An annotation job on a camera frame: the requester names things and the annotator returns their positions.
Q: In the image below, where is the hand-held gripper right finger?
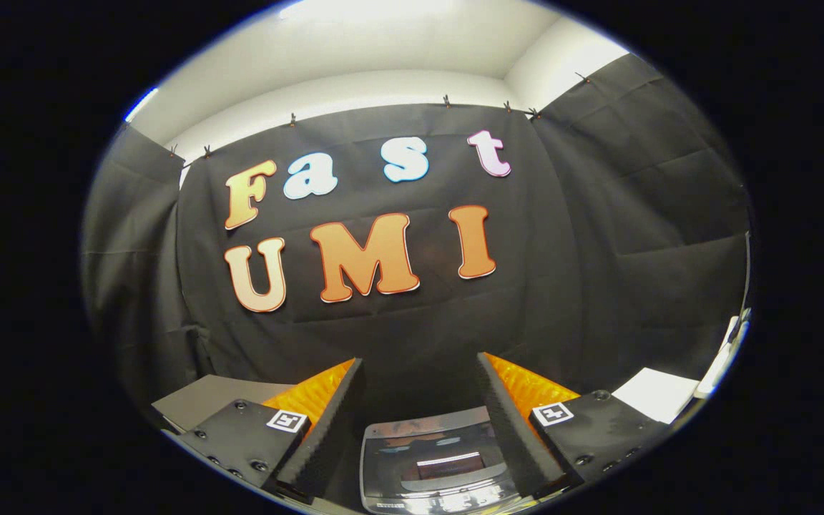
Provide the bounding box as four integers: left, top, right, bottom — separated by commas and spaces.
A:
475, 352, 670, 500

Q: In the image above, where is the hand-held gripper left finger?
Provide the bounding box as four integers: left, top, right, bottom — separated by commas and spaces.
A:
180, 358, 366, 501

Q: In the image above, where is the grey washing machine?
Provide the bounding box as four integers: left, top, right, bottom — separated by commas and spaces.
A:
358, 406, 529, 515

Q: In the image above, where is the grey board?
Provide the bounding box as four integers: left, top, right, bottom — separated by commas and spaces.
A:
151, 373, 296, 434

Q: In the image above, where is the black backdrop cloth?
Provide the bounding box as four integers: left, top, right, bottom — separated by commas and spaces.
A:
82, 54, 752, 416

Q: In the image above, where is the white box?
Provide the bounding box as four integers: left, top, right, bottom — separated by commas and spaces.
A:
611, 368, 701, 425

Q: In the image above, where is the row of cloth clips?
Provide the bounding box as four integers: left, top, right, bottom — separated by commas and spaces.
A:
167, 72, 592, 158

